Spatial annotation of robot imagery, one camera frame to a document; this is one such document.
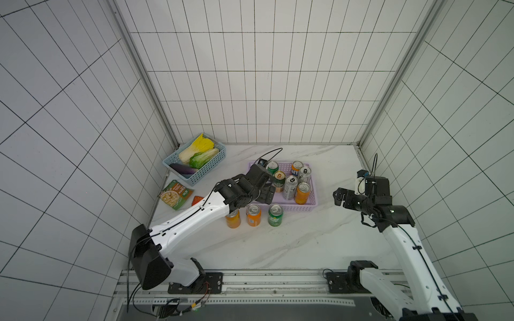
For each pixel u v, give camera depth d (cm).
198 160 102
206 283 71
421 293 40
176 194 97
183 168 104
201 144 110
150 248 39
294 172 96
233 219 80
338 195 69
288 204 95
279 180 91
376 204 56
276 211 81
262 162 66
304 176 90
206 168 102
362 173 68
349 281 68
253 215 81
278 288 73
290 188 87
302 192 87
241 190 53
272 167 95
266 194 67
